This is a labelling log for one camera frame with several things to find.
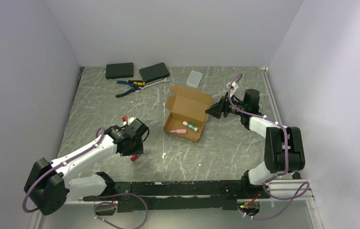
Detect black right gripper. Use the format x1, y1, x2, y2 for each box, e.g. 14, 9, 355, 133
205, 92, 247, 119

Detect small red bottle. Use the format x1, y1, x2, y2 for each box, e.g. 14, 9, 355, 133
130, 155, 139, 162

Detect brown cardboard paper box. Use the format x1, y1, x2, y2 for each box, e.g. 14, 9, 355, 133
163, 85, 213, 143

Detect green white glue stick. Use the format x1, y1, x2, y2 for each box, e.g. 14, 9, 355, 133
183, 121, 198, 132

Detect pink plastic tube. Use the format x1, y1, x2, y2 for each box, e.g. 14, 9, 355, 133
170, 129, 187, 135

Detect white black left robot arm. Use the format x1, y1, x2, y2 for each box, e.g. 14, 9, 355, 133
21, 117, 150, 215

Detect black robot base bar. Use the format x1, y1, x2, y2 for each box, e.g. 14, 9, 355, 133
82, 178, 263, 213

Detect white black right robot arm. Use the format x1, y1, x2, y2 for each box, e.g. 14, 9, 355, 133
205, 89, 306, 198

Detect black flat box right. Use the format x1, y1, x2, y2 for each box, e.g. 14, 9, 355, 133
139, 62, 170, 83

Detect black flat box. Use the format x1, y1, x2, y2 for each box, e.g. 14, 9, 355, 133
139, 62, 170, 83
105, 62, 134, 79

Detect black flat box left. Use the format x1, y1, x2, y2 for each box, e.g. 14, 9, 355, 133
105, 62, 134, 79

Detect translucent white plastic container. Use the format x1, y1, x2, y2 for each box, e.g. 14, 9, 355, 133
186, 70, 203, 88

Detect silver wrench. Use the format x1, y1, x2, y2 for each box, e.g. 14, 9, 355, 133
135, 77, 172, 93

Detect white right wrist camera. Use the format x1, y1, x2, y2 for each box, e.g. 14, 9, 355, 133
226, 82, 238, 94

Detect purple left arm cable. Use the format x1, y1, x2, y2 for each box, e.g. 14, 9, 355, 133
21, 127, 149, 229

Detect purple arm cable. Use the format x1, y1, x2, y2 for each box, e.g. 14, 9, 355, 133
226, 73, 310, 221
21, 127, 149, 229

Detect blue handled pliers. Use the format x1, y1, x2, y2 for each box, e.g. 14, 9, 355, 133
115, 81, 140, 98

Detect aluminium frame rail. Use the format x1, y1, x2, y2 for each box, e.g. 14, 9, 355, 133
29, 176, 312, 229

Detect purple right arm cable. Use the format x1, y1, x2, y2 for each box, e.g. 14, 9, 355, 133
226, 73, 310, 221

